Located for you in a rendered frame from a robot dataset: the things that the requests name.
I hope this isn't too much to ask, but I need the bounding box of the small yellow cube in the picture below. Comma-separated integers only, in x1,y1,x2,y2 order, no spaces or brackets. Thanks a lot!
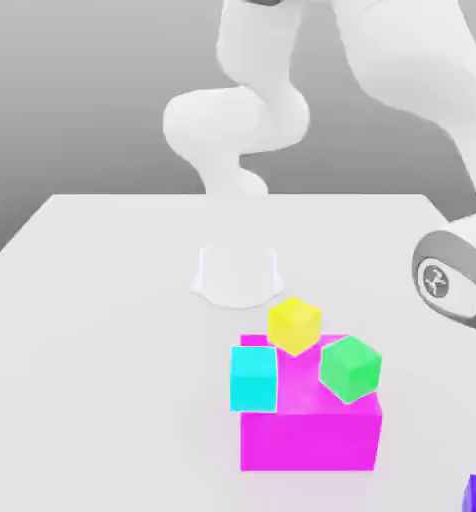
267,296,323,358

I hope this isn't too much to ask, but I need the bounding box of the small cyan cube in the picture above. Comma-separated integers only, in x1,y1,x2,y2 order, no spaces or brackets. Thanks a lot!
229,345,279,414

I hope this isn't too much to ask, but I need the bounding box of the small green cube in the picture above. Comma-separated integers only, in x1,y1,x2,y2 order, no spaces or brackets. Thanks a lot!
318,335,383,405

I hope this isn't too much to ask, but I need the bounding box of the large magenta box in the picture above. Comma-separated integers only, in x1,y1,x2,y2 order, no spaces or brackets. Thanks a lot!
239,333,384,472

